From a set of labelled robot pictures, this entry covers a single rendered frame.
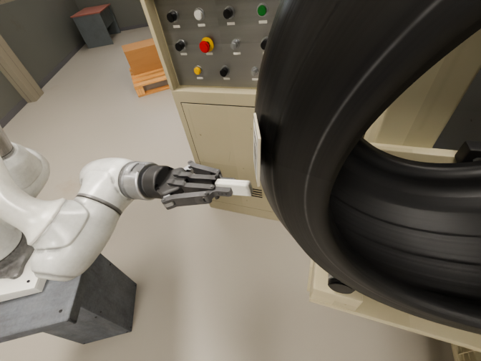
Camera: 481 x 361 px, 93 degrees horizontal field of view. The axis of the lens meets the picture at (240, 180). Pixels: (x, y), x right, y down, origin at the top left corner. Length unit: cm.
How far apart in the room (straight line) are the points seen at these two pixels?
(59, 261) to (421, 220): 71
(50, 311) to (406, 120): 109
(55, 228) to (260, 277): 111
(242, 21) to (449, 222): 85
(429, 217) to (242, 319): 103
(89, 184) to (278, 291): 110
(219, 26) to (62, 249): 86
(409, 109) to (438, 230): 26
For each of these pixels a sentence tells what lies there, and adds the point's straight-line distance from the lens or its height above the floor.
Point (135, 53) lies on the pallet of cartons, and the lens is 400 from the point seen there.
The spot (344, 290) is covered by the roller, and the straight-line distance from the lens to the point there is 48.
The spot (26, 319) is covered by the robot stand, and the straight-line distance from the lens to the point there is 101.
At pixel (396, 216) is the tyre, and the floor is 91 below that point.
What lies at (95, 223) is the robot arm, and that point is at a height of 97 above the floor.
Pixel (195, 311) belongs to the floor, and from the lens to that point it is 144.
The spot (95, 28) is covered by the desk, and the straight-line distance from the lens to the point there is 711.
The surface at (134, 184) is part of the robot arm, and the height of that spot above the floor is 101.
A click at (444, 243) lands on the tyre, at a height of 91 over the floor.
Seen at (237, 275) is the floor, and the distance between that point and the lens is 145.
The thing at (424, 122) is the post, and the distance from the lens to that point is 67.
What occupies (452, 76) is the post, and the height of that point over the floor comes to 112.
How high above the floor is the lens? 134
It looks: 46 degrees down
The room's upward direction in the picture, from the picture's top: 9 degrees counter-clockwise
